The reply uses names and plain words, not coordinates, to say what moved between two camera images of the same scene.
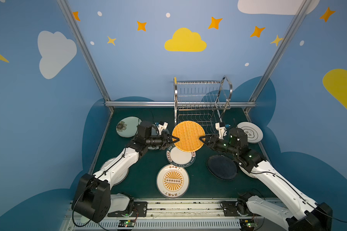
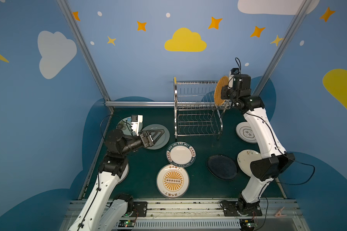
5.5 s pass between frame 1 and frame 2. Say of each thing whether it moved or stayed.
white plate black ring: stayed
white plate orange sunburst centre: stayed
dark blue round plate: stayed
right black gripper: moved
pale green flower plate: stayed
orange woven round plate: moved
